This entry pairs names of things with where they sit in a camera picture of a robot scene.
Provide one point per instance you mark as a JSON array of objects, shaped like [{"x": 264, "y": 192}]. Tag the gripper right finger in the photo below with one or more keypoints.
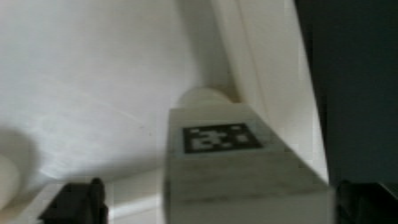
[{"x": 367, "y": 201}]

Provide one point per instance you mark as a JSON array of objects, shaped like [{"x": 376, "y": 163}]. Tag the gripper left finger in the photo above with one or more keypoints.
[{"x": 78, "y": 206}]

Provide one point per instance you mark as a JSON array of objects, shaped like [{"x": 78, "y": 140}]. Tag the white table leg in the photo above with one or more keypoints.
[{"x": 239, "y": 181}]

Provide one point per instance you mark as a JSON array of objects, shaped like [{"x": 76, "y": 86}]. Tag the white square table top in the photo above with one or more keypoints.
[{"x": 102, "y": 59}]

